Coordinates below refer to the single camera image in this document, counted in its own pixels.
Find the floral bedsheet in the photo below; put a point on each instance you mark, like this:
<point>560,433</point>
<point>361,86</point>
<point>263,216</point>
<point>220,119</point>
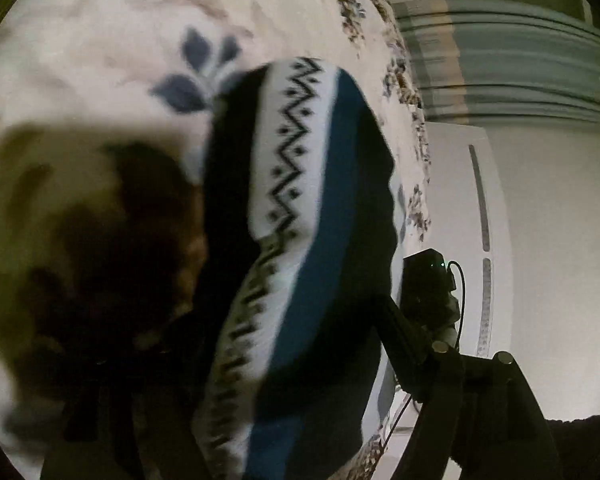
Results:
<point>90,35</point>

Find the wide striped blue curtain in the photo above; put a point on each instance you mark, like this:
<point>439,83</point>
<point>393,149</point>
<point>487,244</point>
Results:
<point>505,60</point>

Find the white bed headboard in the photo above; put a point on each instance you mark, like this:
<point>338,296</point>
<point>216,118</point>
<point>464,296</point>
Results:
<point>455,185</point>

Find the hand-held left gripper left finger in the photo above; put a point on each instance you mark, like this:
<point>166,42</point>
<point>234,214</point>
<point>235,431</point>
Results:
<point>120,425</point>

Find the dark cloth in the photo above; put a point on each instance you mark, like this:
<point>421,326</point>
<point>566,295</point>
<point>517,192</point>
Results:
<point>585,450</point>

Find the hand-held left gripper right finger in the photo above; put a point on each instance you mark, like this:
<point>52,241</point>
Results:
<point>405,350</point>

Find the striped knit sweater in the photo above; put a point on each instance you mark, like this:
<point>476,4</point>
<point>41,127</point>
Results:
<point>290,160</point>

